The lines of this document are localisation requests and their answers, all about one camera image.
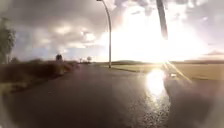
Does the dark pole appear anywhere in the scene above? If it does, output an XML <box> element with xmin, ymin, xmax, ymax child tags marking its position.
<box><xmin>155</xmin><ymin>0</ymin><xmax>169</xmax><ymax>41</ymax></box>

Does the grass field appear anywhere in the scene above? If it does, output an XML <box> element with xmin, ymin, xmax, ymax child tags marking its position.
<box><xmin>99</xmin><ymin>62</ymin><xmax>224</xmax><ymax>82</ymax></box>

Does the grass verge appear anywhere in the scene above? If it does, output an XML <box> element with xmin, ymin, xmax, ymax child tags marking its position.
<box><xmin>0</xmin><ymin>79</ymin><xmax>33</xmax><ymax>97</ymax></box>

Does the dark wet asphalt road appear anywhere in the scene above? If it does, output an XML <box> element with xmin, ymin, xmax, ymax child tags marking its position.
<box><xmin>0</xmin><ymin>63</ymin><xmax>224</xmax><ymax>128</ymax></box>

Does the tall tree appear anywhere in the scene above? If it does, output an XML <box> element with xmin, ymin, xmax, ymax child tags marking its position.
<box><xmin>0</xmin><ymin>17</ymin><xmax>17</xmax><ymax>65</ymax></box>

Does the dark tree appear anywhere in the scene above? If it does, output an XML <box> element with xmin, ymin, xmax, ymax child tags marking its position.
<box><xmin>55</xmin><ymin>53</ymin><xmax>64</xmax><ymax>63</ymax></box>

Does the curved street lamp pole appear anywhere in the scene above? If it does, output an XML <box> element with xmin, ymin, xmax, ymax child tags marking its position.
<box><xmin>96</xmin><ymin>0</ymin><xmax>113</xmax><ymax>69</ymax></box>

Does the dark hedge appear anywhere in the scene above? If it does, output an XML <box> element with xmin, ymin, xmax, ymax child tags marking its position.
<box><xmin>0</xmin><ymin>58</ymin><xmax>80</xmax><ymax>85</ymax></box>

